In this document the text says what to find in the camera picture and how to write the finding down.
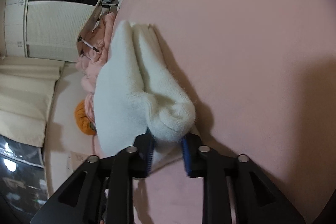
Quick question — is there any white fluffy cardigan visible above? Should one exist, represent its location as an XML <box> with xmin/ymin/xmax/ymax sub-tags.
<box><xmin>93</xmin><ymin>21</ymin><xmax>196</xmax><ymax>171</ymax></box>

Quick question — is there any folding lap table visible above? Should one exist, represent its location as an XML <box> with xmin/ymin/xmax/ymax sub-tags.
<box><xmin>76</xmin><ymin>0</ymin><xmax>118</xmax><ymax>56</ymax></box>

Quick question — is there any patterned paper storage box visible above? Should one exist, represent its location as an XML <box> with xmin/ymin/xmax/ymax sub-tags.
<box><xmin>70</xmin><ymin>151</ymin><xmax>89</xmax><ymax>165</ymax></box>

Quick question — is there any orange plush pumpkin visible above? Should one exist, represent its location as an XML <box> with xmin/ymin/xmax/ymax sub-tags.
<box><xmin>74</xmin><ymin>100</ymin><xmax>96</xmax><ymax>136</ymax></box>

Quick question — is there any dark window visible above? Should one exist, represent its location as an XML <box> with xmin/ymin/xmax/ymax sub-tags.
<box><xmin>1</xmin><ymin>136</ymin><xmax>49</xmax><ymax>223</ymax></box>

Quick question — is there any pink crumpled duvet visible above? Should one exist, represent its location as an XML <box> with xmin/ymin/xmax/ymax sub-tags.
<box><xmin>76</xmin><ymin>12</ymin><xmax>116</xmax><ymax>122</ymax></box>

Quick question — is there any cream curtain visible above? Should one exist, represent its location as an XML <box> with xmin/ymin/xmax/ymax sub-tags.
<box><xmin>1</xmin><ymin>56</ymin><xmax>65</xmax><ymax>147</ymax></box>

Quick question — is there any pink bed sheet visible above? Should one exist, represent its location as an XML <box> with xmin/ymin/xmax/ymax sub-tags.
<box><xmin>117</xmin><ymin>0</ymin><xmax>335</xmax><ymax>223</ymax></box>

